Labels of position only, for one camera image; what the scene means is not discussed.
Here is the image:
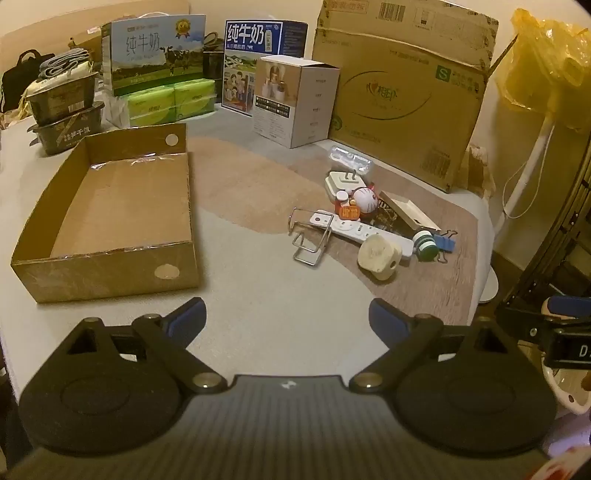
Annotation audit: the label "shallow cardboard tray box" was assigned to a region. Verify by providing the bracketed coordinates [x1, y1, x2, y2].
[10, 122, 200, 304]

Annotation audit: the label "black bag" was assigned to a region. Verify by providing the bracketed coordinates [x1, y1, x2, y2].
[1, 50, 56, 114]

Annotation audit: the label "yellow plastic bag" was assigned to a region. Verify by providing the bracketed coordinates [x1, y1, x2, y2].
[496, 9, 591, 132]

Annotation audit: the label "metal wire holder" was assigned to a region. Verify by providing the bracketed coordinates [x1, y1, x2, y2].
[288, 208, 335, 267]

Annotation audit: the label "cream folded cloth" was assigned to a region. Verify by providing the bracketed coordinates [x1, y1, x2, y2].
[32, 62, 100, 89]

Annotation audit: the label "white cable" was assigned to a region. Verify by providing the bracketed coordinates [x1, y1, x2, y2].
[502, 152, 542, 219]

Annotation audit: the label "blue binder clip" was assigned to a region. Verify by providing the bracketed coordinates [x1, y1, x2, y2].
[431, 229, 459, 264]

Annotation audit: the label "white product box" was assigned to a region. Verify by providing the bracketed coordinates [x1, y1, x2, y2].
[252, 55, 341, 149]

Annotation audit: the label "green tissue pack bundle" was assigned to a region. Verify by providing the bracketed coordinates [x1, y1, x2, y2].
[117, 79, 217, 129]

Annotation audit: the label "green white roll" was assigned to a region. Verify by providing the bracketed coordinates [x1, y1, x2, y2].
[412, 229, 437, 261]

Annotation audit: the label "small brown cardboard box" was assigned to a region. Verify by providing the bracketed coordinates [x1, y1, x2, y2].
[69, 33, 105, 65]

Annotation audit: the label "folded grey towels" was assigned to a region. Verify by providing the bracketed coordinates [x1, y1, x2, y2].
[39, 47, 90, 79]

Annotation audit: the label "white power strip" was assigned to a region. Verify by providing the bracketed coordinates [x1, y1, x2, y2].
[308, 210, 415, 259]

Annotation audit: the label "wooden headboard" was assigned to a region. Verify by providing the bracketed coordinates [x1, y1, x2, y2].
[0, 0, 191, 51]

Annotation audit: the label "white plug adapter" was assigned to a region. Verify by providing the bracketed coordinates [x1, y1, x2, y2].
[324, 170, 370, 204]

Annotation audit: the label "camouflage lanyard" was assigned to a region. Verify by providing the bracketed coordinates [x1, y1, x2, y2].
[369, 203, 407, 229]

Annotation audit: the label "red white cat figure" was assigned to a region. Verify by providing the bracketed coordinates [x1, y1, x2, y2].
[352, 183, 380, 217]

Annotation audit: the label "dark gift box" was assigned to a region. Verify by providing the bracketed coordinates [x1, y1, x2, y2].
[203, 32, 227, 79]

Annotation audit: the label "black metal rack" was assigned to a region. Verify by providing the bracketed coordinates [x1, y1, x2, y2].
[505, 171, 591, 305]

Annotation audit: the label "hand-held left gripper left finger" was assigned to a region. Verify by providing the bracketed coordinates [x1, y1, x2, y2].
[34, 298, 229, 394]

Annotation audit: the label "clear plastic pack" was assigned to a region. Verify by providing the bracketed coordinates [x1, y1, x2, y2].
[329, 146, 374, 178]

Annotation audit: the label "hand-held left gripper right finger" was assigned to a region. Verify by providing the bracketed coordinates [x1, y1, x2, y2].
[348, 298, 532, 394]

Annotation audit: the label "cream round plastic object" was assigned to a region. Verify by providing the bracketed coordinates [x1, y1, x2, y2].
[358, 233, 403, 282]

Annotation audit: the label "blue milk carton box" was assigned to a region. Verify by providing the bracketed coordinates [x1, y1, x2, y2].
[222, 19, 308, 114]

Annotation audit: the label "green milk carton box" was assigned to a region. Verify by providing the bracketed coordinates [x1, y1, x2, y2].
[100, 14, 207, 97]

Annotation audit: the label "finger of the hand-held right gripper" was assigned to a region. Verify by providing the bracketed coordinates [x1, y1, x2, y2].
[541, 295, 591, 320]
[495, 305, 555, 344]

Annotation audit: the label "large cardboard box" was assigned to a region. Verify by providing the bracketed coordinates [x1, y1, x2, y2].
[311, 0, 499, 193]

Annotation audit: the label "small orange label bottle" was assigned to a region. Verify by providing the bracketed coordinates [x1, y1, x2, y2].
[335, 193, 361, 221]

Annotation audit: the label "white square tray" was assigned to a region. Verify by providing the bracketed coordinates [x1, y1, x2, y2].
[379, 191, 441, 233]

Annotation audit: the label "torn brown cardboard piece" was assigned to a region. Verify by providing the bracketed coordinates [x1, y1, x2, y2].
[464, 145, 496, 197]

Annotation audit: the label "white fan stand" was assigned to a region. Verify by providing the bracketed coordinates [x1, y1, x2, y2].
[480, 113, 555, 304]

